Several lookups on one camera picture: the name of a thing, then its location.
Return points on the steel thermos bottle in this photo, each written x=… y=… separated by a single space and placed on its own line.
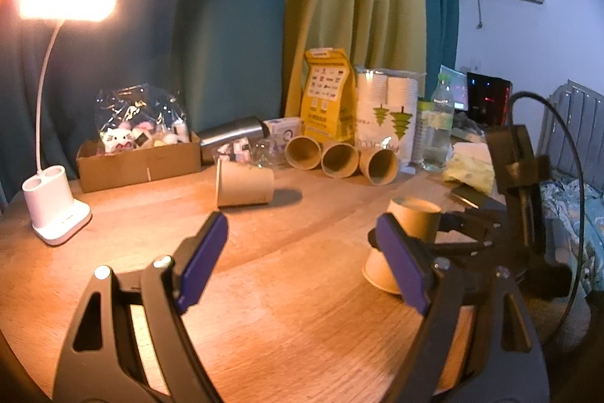
x=231 y=134

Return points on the yellow paper bag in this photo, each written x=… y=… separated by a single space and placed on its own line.
x=328 y=96

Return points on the brown paper cup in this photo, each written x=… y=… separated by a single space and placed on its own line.
x=410 y=219
x=303 y=152
x=243 y=185
x=379 y=167
x=339 y=160

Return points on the yellow sponge cloth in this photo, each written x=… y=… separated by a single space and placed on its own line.
x=469 y=169

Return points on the clear water bottle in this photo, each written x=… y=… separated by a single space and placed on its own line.
x=438 y=127

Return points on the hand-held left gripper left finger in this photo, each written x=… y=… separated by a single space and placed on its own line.
x=204 y=256

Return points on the small white blue box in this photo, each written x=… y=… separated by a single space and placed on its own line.
x=283 y=130

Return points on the black computer case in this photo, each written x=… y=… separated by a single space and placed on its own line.
x=488 y=98

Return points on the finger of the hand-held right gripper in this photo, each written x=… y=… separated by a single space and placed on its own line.
x=465 y=253
x=472 y=221

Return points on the cardboard box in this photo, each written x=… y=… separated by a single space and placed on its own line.
x=137 y=164

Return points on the grey bed frame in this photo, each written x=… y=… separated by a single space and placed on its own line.
x=573 y=119

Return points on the clear bag of plush toys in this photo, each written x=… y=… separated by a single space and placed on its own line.
x=137 y=119

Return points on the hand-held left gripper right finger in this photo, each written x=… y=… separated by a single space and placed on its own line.
x=401 y=266

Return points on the sleeve of white paper cups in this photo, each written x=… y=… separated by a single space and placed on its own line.
x=387 y=110

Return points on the teal curtain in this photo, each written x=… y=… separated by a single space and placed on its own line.
x=141 y=30

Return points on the patterned bed blanket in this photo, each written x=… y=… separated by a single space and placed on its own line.
x=578 y=223

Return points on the computer monitor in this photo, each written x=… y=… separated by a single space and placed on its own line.
x=453 y=86

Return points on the white desk lamp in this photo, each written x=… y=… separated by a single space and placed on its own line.
x=56 y=204

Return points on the small clear plastic bag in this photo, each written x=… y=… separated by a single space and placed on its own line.
x=243 y=150

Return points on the black phone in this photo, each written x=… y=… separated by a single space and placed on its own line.
x=469 y=195

